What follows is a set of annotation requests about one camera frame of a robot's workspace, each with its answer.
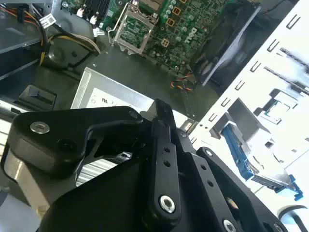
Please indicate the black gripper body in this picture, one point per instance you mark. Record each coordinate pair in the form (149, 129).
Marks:
(101, 207)

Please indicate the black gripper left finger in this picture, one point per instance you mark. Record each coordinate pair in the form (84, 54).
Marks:
(60, 120)

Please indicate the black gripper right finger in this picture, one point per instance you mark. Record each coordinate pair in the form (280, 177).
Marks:
(200, 176)

